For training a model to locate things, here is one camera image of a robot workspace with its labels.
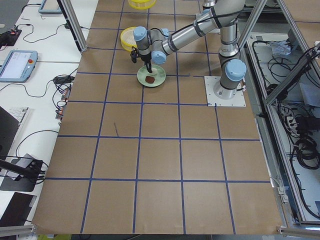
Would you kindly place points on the black power brick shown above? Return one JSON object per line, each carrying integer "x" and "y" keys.
{"x": 63, "y": 79}

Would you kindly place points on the light green plate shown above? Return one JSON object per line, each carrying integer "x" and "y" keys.
{"x": 159, "y": 78}

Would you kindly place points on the teach pendant tablet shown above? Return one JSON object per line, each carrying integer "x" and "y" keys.
{"x": 18, "y": 66}

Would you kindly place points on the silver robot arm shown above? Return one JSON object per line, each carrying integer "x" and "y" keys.
{"x": 153, "y": 46}

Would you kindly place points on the brown bun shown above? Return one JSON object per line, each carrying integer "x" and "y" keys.
{"x": 150, "y": 79}

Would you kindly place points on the yellow steamer layer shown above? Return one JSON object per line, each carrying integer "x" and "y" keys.
{"x": 142, "y": 4}
{"x": 127, "y": 39}

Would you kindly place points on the black camera stand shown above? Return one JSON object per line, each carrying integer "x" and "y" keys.
{"x": 31, "y": 171}

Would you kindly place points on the white keyboard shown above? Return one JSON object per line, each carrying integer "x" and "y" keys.
{"x": 21, "y": 114}

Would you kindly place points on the white bun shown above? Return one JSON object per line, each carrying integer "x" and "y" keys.
{"x": 153, "y": 73}

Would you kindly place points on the aluminium frame post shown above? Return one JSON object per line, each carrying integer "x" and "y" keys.
{"x": 73, "y": 23}

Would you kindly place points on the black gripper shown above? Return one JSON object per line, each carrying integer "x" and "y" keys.
{"x": 145, "y": 58}

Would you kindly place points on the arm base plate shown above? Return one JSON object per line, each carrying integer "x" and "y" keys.
{"x": 217, "y": 96}

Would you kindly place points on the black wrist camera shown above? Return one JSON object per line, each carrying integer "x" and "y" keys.
{"x": 134, "y": 54}

